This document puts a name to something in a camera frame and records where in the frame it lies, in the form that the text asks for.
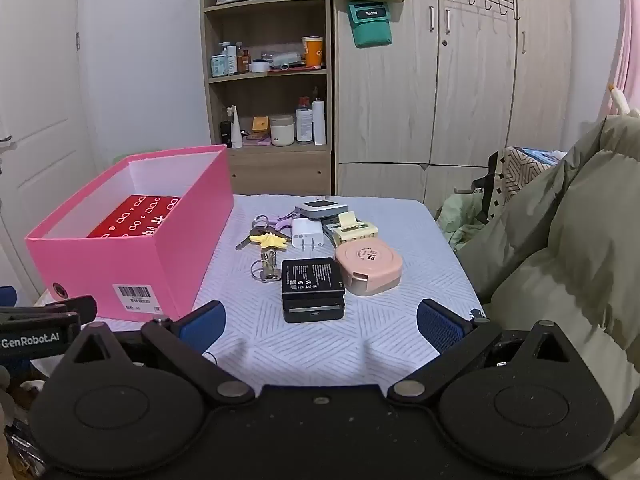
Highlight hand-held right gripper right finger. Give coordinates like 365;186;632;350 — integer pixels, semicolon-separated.
389;299;583;406

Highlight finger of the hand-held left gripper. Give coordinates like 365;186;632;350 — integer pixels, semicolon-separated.
32;296;97;325

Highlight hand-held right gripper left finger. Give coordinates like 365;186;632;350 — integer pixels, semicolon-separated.
64;300;256;407

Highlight pink cardboard box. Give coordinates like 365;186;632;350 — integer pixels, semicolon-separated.
25;145;236;322

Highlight yellow starfish keychain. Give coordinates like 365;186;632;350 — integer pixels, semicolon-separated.
248;232;291;251

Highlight cream plastic stamp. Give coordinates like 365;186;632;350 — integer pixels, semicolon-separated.
325;211;379;247

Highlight white pocket device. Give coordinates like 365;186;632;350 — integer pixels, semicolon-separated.
294;198;349;222

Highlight pink tape measure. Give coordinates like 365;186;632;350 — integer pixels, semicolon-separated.
333;239;404;296

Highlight light green cloth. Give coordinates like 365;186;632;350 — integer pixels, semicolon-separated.
436;191;483;254

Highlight red patterned box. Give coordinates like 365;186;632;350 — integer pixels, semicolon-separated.
87;194;182;239

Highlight black battery charger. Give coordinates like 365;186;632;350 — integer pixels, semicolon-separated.
280;257;347;324

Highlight bunch of keys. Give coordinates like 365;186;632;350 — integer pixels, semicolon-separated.
235;214;297;251

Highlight white patterned tablecloth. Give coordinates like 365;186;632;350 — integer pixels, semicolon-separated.
199;192;489;397

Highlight white charger plug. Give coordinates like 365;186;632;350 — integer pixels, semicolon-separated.
291;217;325;251

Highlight olive down jacket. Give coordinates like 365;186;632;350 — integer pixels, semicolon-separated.
459;114;640;461

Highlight wooden shelf unit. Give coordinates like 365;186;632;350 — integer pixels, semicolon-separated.
199;0;334;197

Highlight patterned tote bag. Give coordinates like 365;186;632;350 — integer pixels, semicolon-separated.
486;145;569;222

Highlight white tube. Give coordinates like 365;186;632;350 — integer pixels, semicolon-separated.
226;104;244;150

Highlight white door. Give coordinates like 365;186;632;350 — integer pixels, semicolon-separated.
0;0;98;311

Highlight white jar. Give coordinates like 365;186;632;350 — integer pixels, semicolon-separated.
269;114;295;147

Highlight spray can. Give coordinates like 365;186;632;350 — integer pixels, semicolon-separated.
296;97;314;144

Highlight plush goose toy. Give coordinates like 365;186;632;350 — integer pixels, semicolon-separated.
607;84;640;120

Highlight orange cup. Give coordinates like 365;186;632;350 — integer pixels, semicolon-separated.
301;36;325;68

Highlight pink curtain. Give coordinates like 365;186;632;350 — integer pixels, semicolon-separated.
599;0;640;117

